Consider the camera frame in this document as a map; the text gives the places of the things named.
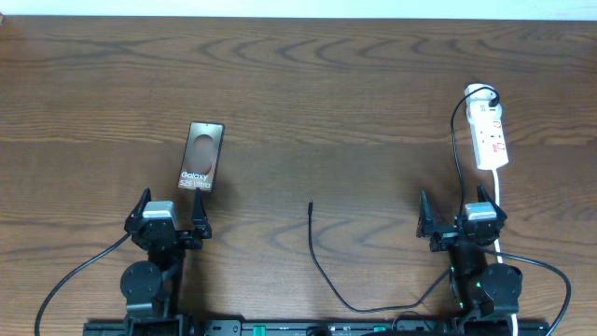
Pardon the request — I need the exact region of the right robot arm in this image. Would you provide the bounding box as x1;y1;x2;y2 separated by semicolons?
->
416;186;522;335

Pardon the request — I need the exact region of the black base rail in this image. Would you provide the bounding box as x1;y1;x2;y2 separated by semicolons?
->
82;318;551;336

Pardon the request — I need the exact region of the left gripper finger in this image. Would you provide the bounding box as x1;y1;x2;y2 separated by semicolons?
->
129;188;151;224
191;188;209;231

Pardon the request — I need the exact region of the white power strip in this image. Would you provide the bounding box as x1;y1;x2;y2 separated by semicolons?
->
465;83;508;171

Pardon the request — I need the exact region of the white power strip cord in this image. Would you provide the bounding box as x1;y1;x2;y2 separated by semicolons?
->
492;169;520;336

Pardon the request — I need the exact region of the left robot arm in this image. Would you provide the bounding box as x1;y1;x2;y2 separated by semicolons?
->
120;189;212;336

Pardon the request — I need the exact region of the black USB charging cable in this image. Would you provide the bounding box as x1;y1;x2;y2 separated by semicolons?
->
307;86;501;314

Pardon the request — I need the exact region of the Galaxy S25 Ultra smartphone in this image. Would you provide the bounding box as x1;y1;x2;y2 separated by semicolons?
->
177;121;225;192

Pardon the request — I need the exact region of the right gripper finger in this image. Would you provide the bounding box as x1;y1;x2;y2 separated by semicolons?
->
418;190;436;233
477;185;502;214

